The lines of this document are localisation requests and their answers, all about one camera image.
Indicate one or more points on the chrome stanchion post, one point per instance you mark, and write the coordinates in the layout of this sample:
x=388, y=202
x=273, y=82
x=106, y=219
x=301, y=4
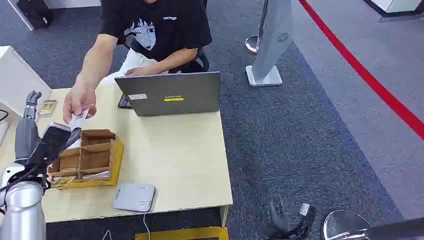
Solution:
x=254, y=39

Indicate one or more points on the black phone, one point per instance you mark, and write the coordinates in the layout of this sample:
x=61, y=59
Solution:
x=124, y=102

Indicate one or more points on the white cabinet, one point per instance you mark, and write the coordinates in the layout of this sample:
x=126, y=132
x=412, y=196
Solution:
x=20, y=79

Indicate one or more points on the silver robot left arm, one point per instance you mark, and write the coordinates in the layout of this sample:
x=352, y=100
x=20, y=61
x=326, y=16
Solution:
x=24, y=212

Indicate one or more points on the wooden card box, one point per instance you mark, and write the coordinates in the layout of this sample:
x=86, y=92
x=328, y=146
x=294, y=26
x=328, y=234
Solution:
x=89, y=159

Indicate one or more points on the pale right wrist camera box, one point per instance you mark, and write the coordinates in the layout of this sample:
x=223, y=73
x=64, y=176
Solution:
x=304, y=209

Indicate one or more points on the person's right hand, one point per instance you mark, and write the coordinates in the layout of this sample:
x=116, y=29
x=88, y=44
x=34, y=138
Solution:
x=79, y=99

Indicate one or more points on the yellow box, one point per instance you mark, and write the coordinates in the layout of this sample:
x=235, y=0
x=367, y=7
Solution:
x=182, y=234

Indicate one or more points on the white printed card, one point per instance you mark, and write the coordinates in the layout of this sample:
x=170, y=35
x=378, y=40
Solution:
x=78, y=120

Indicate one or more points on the pale desk leg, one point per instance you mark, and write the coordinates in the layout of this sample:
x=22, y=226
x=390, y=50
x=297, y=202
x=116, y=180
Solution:
x=224, y=216

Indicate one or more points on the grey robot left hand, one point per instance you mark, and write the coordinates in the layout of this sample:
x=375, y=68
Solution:
x=26, y=140

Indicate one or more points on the grey card reader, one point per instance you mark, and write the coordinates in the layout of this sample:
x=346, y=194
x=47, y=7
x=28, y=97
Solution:
x=134, y=197

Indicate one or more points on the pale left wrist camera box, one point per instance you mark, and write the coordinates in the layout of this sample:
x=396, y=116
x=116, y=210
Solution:
x=9, y=171

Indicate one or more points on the white counter with black base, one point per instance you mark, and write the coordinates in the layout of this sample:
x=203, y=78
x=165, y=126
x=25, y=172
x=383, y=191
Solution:
x=394, y=6

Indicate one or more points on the black bag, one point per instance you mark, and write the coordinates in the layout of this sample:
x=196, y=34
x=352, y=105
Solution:
x=34, y=13

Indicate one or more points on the person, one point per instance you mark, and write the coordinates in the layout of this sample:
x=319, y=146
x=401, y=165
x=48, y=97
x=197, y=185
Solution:
x=159, y=30

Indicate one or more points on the grey laptop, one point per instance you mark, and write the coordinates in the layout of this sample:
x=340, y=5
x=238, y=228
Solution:
x=170, y=94

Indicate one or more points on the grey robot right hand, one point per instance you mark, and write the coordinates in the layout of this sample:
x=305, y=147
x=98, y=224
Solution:
x=280, y=215

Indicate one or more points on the person's left hand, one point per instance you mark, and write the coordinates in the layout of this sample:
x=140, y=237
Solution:
x=139, y=71

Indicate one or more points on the grey sign stand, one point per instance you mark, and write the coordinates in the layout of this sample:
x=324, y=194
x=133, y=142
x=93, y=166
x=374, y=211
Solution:
x=272, y=43

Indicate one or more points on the red floor tape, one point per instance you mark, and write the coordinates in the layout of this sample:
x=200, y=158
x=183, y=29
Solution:
x=364, y=74

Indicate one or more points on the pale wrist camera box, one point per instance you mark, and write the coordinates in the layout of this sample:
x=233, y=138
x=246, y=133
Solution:
x=304, y=209
x=9, y=171

